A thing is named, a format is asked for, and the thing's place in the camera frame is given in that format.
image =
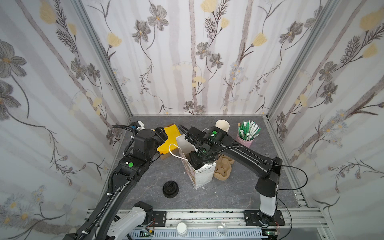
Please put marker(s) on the stack of paper cups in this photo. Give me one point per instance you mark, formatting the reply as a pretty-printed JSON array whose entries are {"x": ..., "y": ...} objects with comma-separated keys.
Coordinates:
[{"x": 223, "y": 125}]

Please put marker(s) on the pink straw holder cup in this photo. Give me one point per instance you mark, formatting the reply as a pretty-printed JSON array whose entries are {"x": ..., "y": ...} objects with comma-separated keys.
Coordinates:
[{"x": 244, "y": 142}]

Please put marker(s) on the brown cardboard napkin tray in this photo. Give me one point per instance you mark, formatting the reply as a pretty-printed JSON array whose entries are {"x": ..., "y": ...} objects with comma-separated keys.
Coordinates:
[{"x": 164, "y": 156}]

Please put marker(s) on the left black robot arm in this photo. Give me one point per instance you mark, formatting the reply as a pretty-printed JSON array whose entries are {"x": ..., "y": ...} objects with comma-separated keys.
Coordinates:
[{"x": 102, "y": 223}]

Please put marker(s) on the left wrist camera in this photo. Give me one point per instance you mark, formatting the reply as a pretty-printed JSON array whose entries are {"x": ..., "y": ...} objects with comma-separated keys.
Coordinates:
[{"x": 137, "y": 125}]

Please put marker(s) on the brown pulp cup carrier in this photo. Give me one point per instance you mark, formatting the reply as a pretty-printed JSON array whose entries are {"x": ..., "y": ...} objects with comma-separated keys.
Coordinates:
[{"x": 223, "y": 167}]

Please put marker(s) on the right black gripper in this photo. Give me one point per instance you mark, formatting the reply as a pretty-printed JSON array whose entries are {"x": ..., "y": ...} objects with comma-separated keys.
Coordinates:
[{"x": 190, "y": 133}]

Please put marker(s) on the stack of black lids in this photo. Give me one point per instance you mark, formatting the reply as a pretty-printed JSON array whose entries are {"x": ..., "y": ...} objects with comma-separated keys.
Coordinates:
[{"x": 170, "y": 189}]

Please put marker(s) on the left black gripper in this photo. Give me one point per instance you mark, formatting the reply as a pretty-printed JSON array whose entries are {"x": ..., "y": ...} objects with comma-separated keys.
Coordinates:
[{"x": 162, "y": 134}]

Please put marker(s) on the bundle of wrapped straws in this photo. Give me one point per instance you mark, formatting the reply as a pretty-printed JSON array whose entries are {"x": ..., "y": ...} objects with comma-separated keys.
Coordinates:
[{"x": 248, "y": 130}]

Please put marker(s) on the aluminium mounting rail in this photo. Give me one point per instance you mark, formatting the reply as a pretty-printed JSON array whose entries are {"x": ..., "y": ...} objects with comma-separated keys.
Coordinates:
[{"x": 289, "y": 224}]

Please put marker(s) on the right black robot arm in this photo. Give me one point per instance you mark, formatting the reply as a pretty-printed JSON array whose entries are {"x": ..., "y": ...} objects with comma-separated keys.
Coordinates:
[{"x": 267, "y": 170}]

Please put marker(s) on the white paper bag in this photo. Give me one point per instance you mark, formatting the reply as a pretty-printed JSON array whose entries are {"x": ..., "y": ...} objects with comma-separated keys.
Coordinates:
[{"x": 199, "y": 175}]

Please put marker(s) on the yellow napkin stack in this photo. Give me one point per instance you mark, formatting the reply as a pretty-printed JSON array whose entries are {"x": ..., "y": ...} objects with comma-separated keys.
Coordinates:
[{"x": 172, "y": 132}]

